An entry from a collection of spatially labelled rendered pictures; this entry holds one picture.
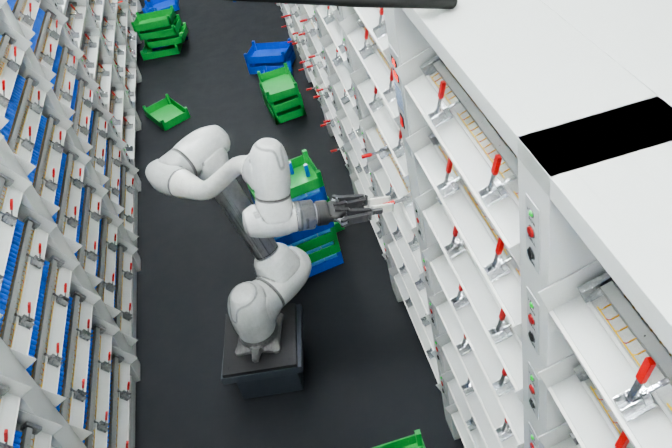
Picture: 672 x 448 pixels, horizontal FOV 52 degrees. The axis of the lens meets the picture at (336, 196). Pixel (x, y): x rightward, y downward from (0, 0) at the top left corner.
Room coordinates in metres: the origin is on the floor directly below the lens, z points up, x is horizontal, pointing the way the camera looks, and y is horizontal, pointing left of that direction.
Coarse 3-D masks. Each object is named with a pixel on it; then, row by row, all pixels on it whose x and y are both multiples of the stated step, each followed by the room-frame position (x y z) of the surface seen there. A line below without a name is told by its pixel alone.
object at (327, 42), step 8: (320, 40) 2.71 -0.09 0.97; (328, 40) 2.71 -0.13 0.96; (328, 48) 2.69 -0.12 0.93; (336, 48) 2.54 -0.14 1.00; (336, 56) 2.53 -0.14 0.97; (336, 64) 2.53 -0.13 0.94; (336, 72) 2.48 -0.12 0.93; (344, 72) 2.45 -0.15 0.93; (344, 80) 2.39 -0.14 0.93; (344, 88) 2.34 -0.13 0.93; (352, 88) 2.27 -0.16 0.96; (352, 96) 2.26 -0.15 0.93; (352, 104) 2.21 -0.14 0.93
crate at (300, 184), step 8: (304, 152) 2.51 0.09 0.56; (288, 160) 2.51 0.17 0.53; (296, 160) 2.52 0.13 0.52; (304, 160) 2.52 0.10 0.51; (296, 168) 2.51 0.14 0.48; (312, 168) 2.47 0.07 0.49; (296, 176) 2.45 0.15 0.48; (304, 176) 2.43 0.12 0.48; (312, 176) 2.42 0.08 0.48; (320, 176) 2.34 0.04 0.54; (248, 184) 2.41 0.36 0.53; (296, 184) 2.39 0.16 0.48; (304, 184) 2.32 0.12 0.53; (312, 184) 2.33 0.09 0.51; (320, 184) 2.33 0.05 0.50; (296, 192) 2.31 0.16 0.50; (304, 192) 2.32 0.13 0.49
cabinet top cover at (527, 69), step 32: (480, 0) 1.13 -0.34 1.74; (512, 0) 1.10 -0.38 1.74; (448, 32) 1.04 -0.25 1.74; (480, 32) 1.01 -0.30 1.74; (512, 32) 0.99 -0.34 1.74; (544, 32) 0.96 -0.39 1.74; (576, 32) 0.94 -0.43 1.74; (448, 64) 0.98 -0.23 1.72; (480, 64) 0.92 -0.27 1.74; (512, 64) 0.89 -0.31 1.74; (544, 64) 0.87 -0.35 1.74; (576, 64) 0.85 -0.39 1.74; (608, 64) 0.83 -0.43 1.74; (480, 96) 0.84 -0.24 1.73; (512, 96) 0.81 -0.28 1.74; (544, 96) 0.79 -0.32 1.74; (576, 96) 0.77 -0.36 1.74; (608, 96) 0.75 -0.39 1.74; (640, 96) 0.74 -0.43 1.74; (512, 128) 0.73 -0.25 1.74; (544, 128) 0.72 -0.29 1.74; (576, 128) 0.70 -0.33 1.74; (608, 128) 0.69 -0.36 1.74; (640, 128) 0.67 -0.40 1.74; (576, 160) 0.64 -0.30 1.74
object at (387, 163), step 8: (360, 120) 2.01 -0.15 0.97; (368, 120) 2.02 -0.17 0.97; (368, 128) 2.02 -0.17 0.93; (376, 128) 2.00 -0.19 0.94; (368, 136) 1.98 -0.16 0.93; (376, 136) 1.95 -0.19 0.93; (376, 144) 1.91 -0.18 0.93; (384, 160) 1.81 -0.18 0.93; (384, 168) 1.78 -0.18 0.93; (392, 168) 1.76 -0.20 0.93; (392, 176) 1.72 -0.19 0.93; (392, 184) 1.69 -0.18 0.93; (400, 184) 1.67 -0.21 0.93; (400, 192) 1.63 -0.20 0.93; (408, 192) 1.62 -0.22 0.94; (408, 208) 1.55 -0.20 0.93; (408, 216) 1.52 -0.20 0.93; (416, 232) 1.41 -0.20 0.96
